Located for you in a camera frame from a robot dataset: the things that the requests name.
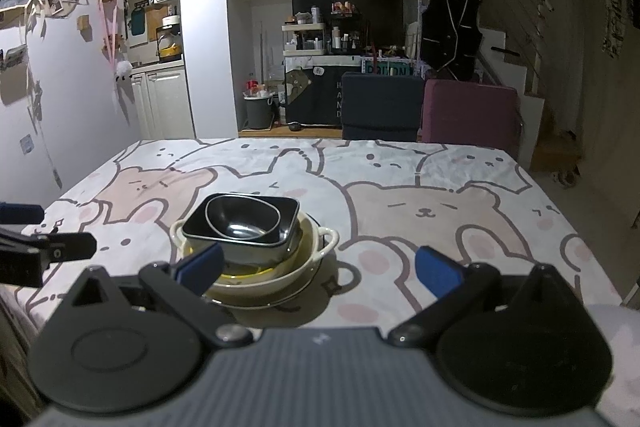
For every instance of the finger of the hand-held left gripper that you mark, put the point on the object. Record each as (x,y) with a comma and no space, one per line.
(65,244)
(20,214)

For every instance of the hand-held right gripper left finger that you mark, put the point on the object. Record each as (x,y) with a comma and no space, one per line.
(200,267)

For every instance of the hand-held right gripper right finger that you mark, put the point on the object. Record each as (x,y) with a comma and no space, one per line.
(435,274)

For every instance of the square metal tray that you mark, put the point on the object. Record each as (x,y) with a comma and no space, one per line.
(245,252)

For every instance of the round metal bowl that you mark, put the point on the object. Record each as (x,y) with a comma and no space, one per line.
(240,224)

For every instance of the yellow-rimmed floral bowl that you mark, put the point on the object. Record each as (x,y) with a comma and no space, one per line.
(260,270)

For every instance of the white square leaf-print plate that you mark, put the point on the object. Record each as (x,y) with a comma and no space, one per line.
(280,300)

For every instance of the bear-print tablecloth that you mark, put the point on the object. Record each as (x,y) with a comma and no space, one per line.
(425,207)

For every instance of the maroon chair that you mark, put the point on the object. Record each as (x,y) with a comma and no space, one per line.
(470,117)

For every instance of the grey trash bin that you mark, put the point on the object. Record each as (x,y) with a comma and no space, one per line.
(258,112)

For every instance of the white kitchen base cabinet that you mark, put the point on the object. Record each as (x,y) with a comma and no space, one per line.
(165,102)

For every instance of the wooden-top drawer platform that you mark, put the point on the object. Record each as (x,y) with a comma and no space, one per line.
(310,132)

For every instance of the dark blue chair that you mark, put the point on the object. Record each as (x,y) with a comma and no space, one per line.
(380,107)

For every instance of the white plush toy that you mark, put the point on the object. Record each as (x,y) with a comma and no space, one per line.
(123,69)

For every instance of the black printed curtain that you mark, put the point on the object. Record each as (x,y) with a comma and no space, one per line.
(310,102)

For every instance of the pink hanging ribbon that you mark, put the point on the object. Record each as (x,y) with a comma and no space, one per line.
(111,27)

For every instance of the green sign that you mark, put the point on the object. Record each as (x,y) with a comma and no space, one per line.
(387,68)

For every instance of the yellow basket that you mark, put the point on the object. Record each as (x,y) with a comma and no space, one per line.
(171,51)

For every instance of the teal hanging cloth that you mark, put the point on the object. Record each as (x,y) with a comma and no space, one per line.
(138,22)

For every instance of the black jacket white trim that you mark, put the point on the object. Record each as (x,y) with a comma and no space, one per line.
(450,32)

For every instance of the white storage rack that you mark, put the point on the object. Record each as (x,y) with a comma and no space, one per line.
(302,34)

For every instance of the black storage rack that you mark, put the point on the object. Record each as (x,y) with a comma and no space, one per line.
(345,32)

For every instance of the wall photo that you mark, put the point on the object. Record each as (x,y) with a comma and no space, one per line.
(14,58)

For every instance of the wooden wall box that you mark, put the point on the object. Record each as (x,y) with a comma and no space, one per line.
(84,28)

